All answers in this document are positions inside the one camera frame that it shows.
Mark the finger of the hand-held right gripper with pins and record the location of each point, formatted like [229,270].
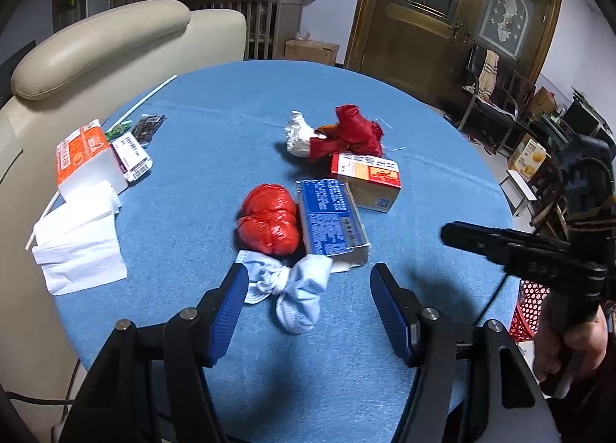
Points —
[505,245]

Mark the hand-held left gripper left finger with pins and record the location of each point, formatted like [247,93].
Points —
[231,309]

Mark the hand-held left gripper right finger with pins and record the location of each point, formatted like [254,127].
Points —
[387,309]

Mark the blue face mask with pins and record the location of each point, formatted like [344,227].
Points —
[293,294]

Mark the red mesh waste basket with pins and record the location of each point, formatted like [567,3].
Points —
[527,313]

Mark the red plastic bag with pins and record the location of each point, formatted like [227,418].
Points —
[269,219]

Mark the blue printed carton box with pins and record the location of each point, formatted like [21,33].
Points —
[329,214]

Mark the orange and white carton box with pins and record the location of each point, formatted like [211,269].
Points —
[368,183]

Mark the white paper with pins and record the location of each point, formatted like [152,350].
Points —
[299,135]

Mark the person's right hand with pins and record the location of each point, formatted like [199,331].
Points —
[584,342]

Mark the black computer monitor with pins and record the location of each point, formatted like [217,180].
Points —
[580,118]

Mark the small white stool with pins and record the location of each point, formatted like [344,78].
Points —
[517,188]

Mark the orange fruit carton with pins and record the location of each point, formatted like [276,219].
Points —
[527,159]

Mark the small open cardboard box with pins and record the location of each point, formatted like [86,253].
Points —
[543,104]

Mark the striped beige scarf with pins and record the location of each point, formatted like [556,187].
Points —
[488,70]

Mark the blue tablecloth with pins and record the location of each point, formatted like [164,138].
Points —
[216,144]

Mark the white paper tissues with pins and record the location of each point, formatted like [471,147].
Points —
[79,243]

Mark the red mesh cloth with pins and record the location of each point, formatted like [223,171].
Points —
[349,132]

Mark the small barcode box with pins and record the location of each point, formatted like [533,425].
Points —
[132,156]

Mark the dark foil packet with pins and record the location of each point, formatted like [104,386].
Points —
[147,128]

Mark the green blister pack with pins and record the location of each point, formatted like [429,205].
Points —
[118,130]

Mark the orange and white medicine box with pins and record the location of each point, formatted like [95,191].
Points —
[82,154]

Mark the wooden double door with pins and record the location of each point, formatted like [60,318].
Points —
[414,34]

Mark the thin white stick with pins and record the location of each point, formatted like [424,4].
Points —
[144,99]

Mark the brown cardboard box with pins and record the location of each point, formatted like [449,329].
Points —
[310,52]

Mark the wooden slatted cabinet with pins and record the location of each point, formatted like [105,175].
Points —
[260,24]

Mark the beige leather sofa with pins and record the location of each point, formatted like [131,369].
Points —
[96,48]

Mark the metal frame chair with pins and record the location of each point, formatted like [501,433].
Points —
[500,106]

